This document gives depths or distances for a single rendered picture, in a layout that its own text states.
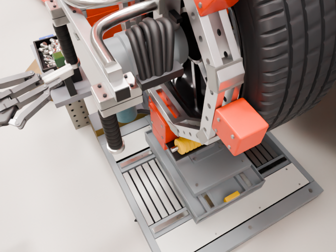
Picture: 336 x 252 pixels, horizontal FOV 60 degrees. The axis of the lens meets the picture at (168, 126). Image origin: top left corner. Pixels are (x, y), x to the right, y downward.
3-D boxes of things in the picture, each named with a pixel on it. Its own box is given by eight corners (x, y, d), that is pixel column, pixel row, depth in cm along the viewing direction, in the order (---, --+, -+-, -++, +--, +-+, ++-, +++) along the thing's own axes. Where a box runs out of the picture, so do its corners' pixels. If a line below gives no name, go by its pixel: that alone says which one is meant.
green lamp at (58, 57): (68, 64, 108) (65, 56, 105) (57, 68, 107) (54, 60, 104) (64, 58, 110) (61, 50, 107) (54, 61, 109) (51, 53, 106)
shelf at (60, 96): (95, 94, 127) (93, 89, 124) (56, 108, 122) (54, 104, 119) (65, 39, 149) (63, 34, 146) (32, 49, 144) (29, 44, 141)
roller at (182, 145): (244, 127, 108) (247, 118, 104) (175, 161, 100) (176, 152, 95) (235, 116, 111) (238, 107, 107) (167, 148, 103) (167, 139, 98)
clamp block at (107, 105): (144, 102, 61) (142, 84, 56) (103, 119, 58) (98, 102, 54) (133, 87, 63) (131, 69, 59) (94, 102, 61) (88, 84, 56)
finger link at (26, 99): (-5, 106, 60) (-2, 112, 60) (45, 81, 64) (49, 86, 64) (1, 113, 63) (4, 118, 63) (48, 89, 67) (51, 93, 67)
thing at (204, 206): (261, 188, 137) (266, 179, 129) (196, 225, 127) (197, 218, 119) (203, 115, 163) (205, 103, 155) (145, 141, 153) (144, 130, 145)
